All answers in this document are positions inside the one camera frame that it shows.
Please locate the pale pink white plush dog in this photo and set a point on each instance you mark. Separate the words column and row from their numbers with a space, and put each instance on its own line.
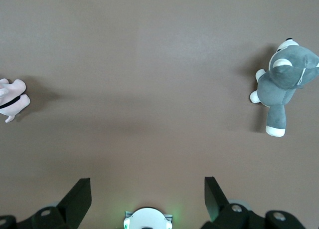
column 15, row 99

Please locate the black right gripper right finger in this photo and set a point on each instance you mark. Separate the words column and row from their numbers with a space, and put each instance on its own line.
column 219, row 209

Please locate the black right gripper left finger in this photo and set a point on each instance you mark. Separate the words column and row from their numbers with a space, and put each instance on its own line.
column 72, row 206

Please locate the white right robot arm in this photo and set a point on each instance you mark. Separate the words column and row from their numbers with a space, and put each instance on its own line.
column 148, row 219

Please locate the grey white husky plush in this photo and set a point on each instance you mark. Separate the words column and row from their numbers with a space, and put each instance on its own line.
column 276, row 89

